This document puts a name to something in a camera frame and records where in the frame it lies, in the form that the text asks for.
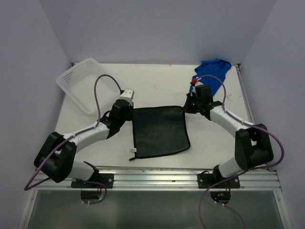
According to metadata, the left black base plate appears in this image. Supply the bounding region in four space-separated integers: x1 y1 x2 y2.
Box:
71 173 114 188

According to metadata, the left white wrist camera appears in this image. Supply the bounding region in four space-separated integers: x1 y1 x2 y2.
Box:
120 89 134 105

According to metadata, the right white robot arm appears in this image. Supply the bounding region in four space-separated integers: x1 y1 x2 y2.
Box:
184 84 274 187

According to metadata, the aluminium mounting rail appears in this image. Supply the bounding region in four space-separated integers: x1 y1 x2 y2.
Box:
32 167 282 191

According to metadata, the white plastic basket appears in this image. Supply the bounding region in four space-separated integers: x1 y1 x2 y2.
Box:
56 58 120 115

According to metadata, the right side aluminium rail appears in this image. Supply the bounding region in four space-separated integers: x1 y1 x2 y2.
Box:
233 63 255 123

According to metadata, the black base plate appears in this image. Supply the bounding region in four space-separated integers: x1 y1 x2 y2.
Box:
71 173 114 188
197 170 241 189

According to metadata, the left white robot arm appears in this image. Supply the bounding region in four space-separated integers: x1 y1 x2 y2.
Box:
34 99 133 187

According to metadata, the purple towel black trim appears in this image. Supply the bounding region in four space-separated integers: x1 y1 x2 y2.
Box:
129 105 191 161

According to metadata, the blue towel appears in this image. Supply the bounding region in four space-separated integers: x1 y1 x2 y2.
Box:
189 58 232 97

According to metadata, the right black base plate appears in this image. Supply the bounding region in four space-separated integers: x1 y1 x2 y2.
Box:
197 170 241 189

